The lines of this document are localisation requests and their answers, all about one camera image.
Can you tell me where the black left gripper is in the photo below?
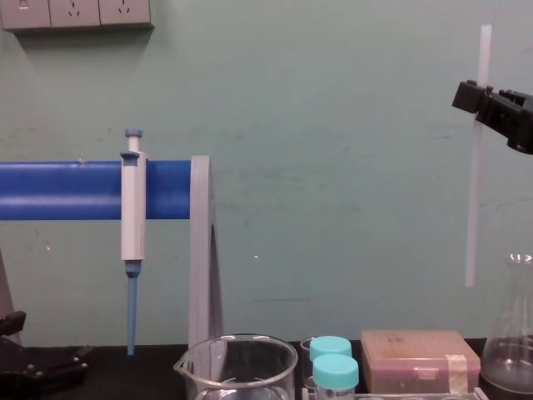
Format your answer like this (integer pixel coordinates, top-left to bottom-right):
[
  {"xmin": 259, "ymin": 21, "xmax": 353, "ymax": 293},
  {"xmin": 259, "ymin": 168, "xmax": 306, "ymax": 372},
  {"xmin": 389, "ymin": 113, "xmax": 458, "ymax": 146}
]
[{"xmin": 0, "ymin": 310, "xmax": 95, "ymax": 400}]

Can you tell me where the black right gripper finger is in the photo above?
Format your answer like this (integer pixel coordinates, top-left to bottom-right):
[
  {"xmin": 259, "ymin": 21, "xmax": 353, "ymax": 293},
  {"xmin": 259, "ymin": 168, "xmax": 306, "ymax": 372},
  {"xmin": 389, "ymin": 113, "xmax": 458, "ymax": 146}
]
[
  {"xmin": 476, "ymin": 108, "xmax": 533, "ymax": 156},
  {"xmin": 451, "ymin": 79, "xmax": 533, "ymax": 114}
]

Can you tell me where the white stirring rod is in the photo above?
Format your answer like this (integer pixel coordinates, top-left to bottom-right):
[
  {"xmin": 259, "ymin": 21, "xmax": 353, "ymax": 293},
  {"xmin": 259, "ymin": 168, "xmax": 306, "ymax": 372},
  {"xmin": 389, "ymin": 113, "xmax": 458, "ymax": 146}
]
[{"xmin": 465, "ymin": 23, "xmax": 494, "ymax": 288}]

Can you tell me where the blue and grey pipette rack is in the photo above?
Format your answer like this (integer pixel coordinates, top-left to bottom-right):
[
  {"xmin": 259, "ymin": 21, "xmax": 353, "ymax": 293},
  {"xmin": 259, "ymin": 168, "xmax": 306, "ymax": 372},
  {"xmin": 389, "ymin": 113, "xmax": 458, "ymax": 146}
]
[{"xmin": 0, "ymin": 154, "xmax": 227, "ymax": 356}]

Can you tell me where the white and blue pipette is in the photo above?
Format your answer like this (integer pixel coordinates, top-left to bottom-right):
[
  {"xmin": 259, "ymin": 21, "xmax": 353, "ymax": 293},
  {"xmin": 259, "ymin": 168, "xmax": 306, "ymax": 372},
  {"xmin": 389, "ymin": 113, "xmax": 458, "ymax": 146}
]
[{"xmin": 120, "ymin": 127, "xmax": 152, "ymax": 358}]

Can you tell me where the large clear glass beaker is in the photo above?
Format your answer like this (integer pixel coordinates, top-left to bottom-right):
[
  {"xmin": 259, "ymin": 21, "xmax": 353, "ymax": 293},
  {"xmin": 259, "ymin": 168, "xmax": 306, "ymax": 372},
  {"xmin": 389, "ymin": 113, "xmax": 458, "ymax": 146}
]
[{"xmin": 173, "ymin": 332, "xmax": 300, "ymax": 400}]

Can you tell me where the clear glass conical flask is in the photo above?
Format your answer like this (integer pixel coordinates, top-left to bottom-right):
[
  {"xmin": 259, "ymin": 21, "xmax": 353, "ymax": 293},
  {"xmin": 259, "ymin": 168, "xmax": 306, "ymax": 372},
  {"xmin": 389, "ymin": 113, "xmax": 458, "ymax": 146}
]
[{"xmin": 480, "ymin": 252, "xmax": 533, "ymax": 388}]

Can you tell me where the pipette tip box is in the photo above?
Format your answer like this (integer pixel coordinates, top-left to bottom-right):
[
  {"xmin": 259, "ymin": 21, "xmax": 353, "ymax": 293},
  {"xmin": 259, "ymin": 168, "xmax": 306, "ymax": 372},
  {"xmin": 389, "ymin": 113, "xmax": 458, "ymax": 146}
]
[{"xmin": 360, "ymin": 329, "xmax": 482, "ymax": 395}]

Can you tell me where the small clear glass beaker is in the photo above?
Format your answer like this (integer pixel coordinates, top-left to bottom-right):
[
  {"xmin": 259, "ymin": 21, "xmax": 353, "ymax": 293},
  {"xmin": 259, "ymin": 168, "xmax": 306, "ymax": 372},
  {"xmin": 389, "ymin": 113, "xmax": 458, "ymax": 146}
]
[{"xmin": 299, "ymin": 337, "xmax": 318, "ymax": 392}]

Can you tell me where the vial with teal cap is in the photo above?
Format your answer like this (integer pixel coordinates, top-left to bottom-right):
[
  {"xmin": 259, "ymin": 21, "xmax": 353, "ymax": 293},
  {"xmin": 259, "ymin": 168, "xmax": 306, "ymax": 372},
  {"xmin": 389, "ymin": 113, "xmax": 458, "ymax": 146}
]
[
  {"xmin": 308, "ymin": 336, "xmax": 354, "ymax": 364},
  {"xmin": 311, "ymin": 353, "xmax": 361, "ymax": 400}
]

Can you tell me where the clear plastic tray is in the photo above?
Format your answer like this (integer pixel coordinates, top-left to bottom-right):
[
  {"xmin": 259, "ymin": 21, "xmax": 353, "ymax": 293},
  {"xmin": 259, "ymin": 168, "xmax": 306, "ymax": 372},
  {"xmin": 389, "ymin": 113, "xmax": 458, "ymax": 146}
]
[{"xmin": 301, "ymin": 386, "xmax": 489, "ymax": 400}]

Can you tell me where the grey wall socket panel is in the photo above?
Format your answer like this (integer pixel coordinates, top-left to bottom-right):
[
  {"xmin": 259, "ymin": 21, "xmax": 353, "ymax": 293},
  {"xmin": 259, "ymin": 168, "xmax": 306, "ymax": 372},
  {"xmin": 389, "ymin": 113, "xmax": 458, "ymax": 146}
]
[{"xmin": 0, "ymin": 0, "xmax": 156, "ymax": 33}]

